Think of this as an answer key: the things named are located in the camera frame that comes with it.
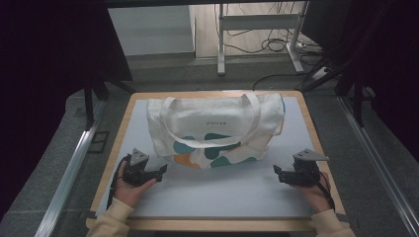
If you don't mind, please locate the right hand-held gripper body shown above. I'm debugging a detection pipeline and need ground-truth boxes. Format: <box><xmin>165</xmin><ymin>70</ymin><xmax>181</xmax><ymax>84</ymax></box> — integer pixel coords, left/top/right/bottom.
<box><xmin>288</xmin><ymin>148</ymin><xmax>330</xmax><ymax>189</ymax></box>

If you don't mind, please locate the black floor cable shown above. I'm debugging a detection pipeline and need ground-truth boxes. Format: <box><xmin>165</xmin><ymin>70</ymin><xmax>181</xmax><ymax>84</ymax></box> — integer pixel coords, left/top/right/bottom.
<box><xmin>251</xmin><ymin>72</ymin><xmax>309</xmax><ymax>92</ymax></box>

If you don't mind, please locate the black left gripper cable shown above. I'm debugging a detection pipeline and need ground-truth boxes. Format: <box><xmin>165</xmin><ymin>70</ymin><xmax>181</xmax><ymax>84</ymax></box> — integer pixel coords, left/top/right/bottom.
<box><xmin>106</xmin><ymin>153</ymin><xmax>131</xmax><ymax>210</ymax></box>

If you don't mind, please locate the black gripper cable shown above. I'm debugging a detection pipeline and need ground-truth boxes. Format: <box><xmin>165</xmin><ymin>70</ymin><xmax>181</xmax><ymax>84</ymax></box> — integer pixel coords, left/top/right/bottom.
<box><xmin>106</xmin><ymin>153</ymin><xmax>131</xmax><ymax>210</ymax></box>
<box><xmin>315</xmin><ymin>170</ymin><xmax>337</xmax><ymax>212</ymax></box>

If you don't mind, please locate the black metal stand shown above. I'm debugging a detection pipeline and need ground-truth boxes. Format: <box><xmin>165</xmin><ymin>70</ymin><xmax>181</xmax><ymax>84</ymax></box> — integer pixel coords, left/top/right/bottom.
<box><xmin>335</xmin><ymin>63</ymin><xmax>377</xmax><ymax>128</ymax></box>
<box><xmin>82</xmin><ymin>77</ymin><xmax>136</xmax><ymax>131</ymax></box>

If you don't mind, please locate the person's left hand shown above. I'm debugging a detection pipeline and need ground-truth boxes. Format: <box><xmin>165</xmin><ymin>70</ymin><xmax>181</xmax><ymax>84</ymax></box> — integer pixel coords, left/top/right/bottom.
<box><xmin>113</xmin><ymin>162</ymin><xmax>158</xmax><ymax>208</ymax></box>

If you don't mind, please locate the tangle of black floor cables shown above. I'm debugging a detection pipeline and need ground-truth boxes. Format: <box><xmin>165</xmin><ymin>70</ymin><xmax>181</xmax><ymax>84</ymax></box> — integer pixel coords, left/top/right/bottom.
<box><xmin>222</xmin><ymin>1</ymin><xmax>325</xmax><ymax>56</ymax></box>

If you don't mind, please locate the person's right hand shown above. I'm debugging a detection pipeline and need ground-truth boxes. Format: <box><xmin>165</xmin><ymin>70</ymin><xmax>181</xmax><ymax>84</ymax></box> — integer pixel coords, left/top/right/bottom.
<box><xmin>291</xmin><ymin>171</ymin><xmax>332</xmax><ymax>214</ymax></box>

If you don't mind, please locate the white canvas tote bag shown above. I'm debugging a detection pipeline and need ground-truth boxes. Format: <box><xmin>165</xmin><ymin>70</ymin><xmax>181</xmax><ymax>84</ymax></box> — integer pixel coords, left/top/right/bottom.
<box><xmin>145</xmin><ymin>92</ymin><xmax>287</xmax><ymax>170</ymax></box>

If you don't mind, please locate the white power strip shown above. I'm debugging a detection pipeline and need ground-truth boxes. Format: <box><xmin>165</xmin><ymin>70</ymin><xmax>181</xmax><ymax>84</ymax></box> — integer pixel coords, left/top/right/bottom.
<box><xmin>310</xmin><ymin>65</ymin><xmax>331</xmax><ymax>82</ymax></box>

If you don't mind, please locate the aluminium rail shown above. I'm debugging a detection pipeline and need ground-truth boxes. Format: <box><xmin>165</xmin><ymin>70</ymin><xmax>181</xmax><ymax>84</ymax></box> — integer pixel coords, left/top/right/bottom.
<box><xmin>338</xmin><ymin>95</ymin><xmax>419</xmax><ymax>237</ymax></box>
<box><xmin>34</xmin><ymin>98</ymin><xmax>107</xmax><ymax>237</ymax></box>

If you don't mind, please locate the pale grey board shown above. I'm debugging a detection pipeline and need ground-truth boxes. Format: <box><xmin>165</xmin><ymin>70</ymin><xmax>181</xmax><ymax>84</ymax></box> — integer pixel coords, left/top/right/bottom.
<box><xmin>107</xmin><ymin>4</ymin><xmax>196</xmax><ymax>57</ymax></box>

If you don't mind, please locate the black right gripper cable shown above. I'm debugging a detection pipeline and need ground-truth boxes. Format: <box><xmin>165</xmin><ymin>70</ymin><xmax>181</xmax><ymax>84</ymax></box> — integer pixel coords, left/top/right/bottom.
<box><xmin>315</xmin><ymin>170</ymin><xmax>337</xmax><ymax>212</ymax></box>

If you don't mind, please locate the white metal desk frame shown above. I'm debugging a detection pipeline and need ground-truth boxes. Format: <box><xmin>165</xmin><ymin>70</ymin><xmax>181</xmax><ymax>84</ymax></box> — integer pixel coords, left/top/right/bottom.
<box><xmin>215</xmin><ymin>0</ymin><xmax>311</xmax><ymax>76</ymax></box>

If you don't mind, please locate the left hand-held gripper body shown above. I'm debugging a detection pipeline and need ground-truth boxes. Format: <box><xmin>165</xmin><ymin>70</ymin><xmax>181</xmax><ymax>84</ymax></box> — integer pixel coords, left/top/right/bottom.
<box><xmin>122</xmin><ymin>147</ymin><xmax>157</xmax><ymax>188</ymax></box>

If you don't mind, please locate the pale grey table mat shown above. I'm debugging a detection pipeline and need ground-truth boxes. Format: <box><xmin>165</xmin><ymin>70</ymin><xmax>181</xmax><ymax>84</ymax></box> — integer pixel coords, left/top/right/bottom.
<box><xmin>96</xmin><ymin>97</ymin><xmax>318</xmax><ymax>219</ymax></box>

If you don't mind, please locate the dark curtain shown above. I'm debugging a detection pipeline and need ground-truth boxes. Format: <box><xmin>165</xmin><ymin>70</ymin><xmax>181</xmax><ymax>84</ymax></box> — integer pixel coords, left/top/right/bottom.
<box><xmin>0</xmin><ymin>0</ymin><xmax>133</xmax><ymax>221</ymax></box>
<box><xmin>300</xmin><ymin>0</ymin><xmax>419</xmax><ymax>152</ymax></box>

